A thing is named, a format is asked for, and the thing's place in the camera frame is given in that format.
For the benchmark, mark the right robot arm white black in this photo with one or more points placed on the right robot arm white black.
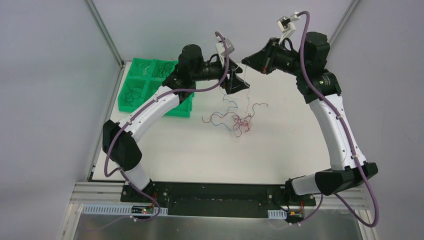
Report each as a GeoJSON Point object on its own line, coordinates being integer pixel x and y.
{"type": "Point", "coordinates": [321, 91]}

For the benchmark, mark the left controller board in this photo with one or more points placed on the left controller board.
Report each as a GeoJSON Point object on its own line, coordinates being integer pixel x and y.
{"type": "Point", "coordinates": [142, 210]}

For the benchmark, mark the controller board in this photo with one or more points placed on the controller board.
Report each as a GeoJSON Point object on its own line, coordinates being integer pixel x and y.
{"type": "Point", "coordinates": [142, 210]}
{"type": "Point", "coordinates": [294, 216]}

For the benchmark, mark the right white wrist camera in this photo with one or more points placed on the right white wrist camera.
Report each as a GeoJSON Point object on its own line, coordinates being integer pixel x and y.
{"type": "Point", "coordinates": [287, 26]}

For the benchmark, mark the green compartment tray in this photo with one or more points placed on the green compartment tray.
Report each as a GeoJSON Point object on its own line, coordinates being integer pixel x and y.
{"type": "Point", "coordinates": [143, 79]}

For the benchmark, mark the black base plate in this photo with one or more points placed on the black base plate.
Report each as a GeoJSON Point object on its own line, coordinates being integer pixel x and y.
{"type": "Point", "coordinates": [250, 208]}

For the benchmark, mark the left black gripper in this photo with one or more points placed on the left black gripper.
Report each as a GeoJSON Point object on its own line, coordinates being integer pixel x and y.
{"type": "Point", "coordinates": [228, 75]}

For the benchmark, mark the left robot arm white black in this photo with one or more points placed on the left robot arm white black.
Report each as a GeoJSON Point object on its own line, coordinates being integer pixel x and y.
{"type": "Point", "coordinates": [120, 139]}

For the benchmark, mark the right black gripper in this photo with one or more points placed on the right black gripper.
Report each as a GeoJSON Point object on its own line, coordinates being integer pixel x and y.
{"type": "Point", "coordinates": [268, 58]}

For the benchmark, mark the white slotted cable duct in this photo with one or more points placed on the white slotted cable duct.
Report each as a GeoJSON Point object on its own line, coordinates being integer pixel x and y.
{"type": "Point", "coordinates": [119, 210]}

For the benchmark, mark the right white slotted duct piece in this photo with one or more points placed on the right white slotted duct piece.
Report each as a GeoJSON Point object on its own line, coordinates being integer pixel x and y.
{"type": "Point", "coordinates": [277, 214]}

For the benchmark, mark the right controller board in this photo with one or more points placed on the right controller board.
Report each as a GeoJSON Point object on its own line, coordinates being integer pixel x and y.
{"type": "Point", "coordinates": [294, 216]}

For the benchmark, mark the aluminium frame rail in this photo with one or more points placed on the aluminium frame rail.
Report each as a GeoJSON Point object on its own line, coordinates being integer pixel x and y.
{"type": "Point", "coordinates": [111, 192]}

